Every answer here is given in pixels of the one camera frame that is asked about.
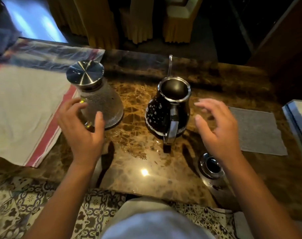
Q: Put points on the steel kettle lid black knob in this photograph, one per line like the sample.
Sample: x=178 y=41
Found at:
x=210 y=166

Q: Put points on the person's right forearm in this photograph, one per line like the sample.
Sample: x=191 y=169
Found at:
x=260 y=206

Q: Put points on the person's left hand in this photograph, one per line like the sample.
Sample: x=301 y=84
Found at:
x=81 y=139

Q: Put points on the person's right thumb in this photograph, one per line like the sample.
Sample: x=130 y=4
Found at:
x=203 y=126

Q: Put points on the person's right hand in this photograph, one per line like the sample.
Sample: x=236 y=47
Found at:
x=224 y=136

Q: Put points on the person's left forearm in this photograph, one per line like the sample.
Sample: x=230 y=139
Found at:
x=59 y=204

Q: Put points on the person's white clothing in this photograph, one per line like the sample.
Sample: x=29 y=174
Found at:
x=151 y=221

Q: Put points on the dark wooden cabinet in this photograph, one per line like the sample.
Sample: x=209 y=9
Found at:
x=285 y=34

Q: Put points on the yellow covered chair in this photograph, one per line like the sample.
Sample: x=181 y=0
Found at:
x=59 y=12
x=180 y=22
x=138 y=22
x=98 y=22

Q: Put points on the glass carafe with steel lid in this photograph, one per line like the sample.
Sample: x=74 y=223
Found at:
x=103 y=99

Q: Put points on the person's left thumb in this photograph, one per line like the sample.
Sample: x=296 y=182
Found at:
x=99 y=124

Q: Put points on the grey cloth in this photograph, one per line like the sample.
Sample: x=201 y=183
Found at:
x=258 y=131

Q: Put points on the clear plastic sheet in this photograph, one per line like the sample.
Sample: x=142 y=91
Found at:
x=54 y=55

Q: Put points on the white cloth with red stripe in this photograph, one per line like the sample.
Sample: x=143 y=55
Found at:
x=21 y=109

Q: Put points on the blue fabric item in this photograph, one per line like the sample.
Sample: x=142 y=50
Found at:
x=1 y=41

